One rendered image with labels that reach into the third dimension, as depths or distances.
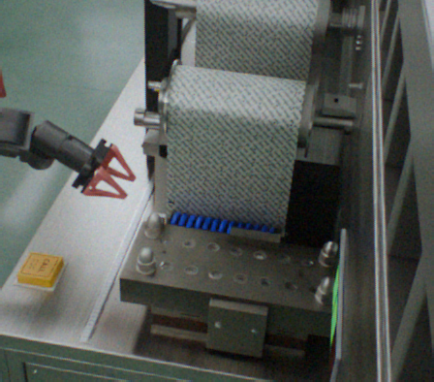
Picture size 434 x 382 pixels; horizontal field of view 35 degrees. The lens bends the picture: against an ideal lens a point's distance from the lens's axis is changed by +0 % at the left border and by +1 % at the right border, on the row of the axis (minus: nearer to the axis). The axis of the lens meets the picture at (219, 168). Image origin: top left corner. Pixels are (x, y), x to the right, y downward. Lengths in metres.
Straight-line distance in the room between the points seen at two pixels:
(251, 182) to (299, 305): 0.25
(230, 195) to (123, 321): 0.31
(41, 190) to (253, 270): 2.00
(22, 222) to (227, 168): 1.81
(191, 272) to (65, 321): 0.26
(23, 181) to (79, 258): 1.77
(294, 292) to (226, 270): 0.13
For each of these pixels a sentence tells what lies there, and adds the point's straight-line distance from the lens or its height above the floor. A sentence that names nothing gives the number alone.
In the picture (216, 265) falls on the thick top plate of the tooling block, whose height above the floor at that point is 1.03.
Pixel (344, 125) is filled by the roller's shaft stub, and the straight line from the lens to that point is 1.25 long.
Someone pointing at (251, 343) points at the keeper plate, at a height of 0.94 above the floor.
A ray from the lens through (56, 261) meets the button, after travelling 1.42.
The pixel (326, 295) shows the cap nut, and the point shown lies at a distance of 1.19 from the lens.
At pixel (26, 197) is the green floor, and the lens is 3.11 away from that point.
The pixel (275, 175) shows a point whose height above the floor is 1.16.
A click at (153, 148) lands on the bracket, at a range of 1.36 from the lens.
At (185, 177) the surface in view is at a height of 1.12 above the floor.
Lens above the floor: 1.89
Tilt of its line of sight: 36 degrees down
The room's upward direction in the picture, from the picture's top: 4 degrees clockwise
